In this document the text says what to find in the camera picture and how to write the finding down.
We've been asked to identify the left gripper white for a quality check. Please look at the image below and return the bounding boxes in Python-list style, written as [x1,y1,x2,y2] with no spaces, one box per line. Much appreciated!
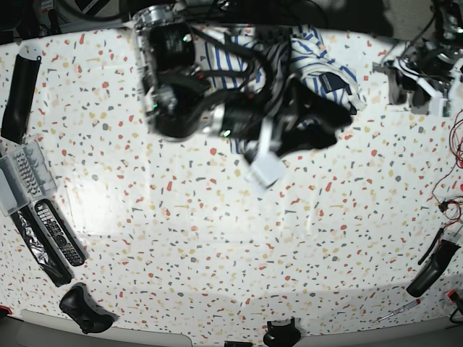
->
[373,58,457,118]

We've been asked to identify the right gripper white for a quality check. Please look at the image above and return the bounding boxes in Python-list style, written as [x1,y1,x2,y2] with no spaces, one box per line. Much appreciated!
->
[244,78,352,188]

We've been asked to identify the blue white striped t-shirt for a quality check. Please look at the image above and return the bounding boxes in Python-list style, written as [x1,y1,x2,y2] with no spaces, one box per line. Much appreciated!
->
[188,26,366,156]

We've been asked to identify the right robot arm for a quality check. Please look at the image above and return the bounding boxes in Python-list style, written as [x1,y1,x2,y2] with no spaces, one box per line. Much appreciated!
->
[132,4,365,189]

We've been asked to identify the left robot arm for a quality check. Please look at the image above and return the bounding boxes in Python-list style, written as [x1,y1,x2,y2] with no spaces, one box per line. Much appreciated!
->
[373,1,462,117]

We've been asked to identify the black thin rod tool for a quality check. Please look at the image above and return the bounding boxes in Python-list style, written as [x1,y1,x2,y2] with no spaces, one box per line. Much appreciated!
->
[417,227,445,265]

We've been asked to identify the black curved handheld device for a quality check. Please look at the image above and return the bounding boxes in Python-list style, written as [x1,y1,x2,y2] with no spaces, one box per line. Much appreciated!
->
[407,240,461,298]

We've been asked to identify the red tipped screwdriver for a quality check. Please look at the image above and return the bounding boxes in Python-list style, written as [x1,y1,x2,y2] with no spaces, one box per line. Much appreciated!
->
[377,299,422,322]

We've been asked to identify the black tv remote control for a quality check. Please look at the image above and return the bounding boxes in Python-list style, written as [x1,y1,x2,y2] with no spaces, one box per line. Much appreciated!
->
[34,199,86,267]

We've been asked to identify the clear plastic screw box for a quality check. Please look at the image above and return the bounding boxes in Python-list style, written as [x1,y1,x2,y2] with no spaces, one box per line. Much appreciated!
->
[1,140,57,216]

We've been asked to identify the black game controller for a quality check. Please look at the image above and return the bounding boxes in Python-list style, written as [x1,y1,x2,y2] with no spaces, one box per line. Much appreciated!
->
[59,283,116,335]

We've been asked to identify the black cylindrical case left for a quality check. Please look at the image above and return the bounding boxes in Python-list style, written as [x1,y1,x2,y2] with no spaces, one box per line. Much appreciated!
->
[1,54,41,145]

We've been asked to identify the black foil wrapped bar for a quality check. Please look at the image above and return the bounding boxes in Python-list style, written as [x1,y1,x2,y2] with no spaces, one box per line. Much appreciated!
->
[10,206,73,287]

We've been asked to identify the red and black wires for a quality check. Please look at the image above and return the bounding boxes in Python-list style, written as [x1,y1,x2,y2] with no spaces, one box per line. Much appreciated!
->
[432,110,463,232]

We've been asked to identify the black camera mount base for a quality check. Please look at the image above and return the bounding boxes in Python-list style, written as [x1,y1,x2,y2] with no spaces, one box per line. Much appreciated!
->
[263,317,302,347]

